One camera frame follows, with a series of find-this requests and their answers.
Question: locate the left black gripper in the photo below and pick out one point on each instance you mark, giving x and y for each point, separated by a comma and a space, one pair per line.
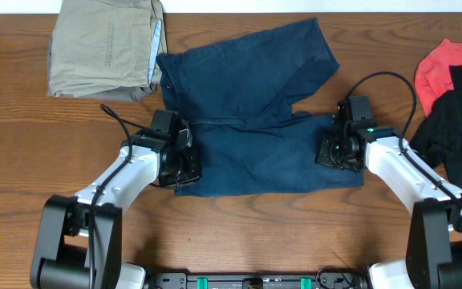
194, 171

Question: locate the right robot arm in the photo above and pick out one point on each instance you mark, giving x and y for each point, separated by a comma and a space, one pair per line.
433, 256

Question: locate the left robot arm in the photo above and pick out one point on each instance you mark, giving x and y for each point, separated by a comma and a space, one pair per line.
79, 243

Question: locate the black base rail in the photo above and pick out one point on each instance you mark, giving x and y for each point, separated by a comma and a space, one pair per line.
324, 279

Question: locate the red garment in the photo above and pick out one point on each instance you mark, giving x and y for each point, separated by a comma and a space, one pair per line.
433, 77

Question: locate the folded khaki trousers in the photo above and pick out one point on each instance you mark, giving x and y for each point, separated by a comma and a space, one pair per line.
106, 50

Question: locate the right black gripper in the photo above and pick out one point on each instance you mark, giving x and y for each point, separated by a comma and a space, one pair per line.
322, 155

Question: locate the dark blue denim shorts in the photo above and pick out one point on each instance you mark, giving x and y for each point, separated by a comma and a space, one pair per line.
237, 97

